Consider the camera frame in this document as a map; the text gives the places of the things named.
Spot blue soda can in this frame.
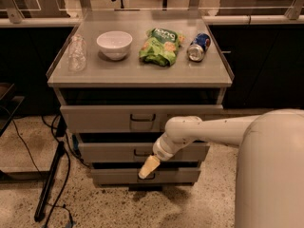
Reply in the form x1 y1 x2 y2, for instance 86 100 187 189
187 33 211 62

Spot white ceramic bowl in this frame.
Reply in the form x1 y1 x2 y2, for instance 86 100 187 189
96 30 133 61

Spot clear plastic bottle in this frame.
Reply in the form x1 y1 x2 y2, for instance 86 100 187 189
68 34 87 72

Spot black floor cable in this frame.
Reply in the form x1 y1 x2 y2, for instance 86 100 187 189
0 104 91 228

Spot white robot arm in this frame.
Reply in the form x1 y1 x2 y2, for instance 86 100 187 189
139 109 304 228

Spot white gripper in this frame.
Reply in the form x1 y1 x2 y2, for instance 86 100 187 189
139 133 190 179

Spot black metal floor bar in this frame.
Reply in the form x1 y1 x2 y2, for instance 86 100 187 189
34 142 65 222

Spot grey drawer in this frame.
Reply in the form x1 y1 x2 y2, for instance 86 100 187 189
61 104 223 133
91 168 200 185
78 142 209 162

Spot grey drawer cabinet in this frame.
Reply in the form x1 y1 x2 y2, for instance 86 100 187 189
48 10 233 175

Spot green chip bag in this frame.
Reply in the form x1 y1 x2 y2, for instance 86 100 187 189
139 28 185 67

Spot grey bottom drawer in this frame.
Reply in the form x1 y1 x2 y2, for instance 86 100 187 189
91 168 200 185

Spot grey top drawer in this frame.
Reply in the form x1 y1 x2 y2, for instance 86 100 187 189
61 104 223 133

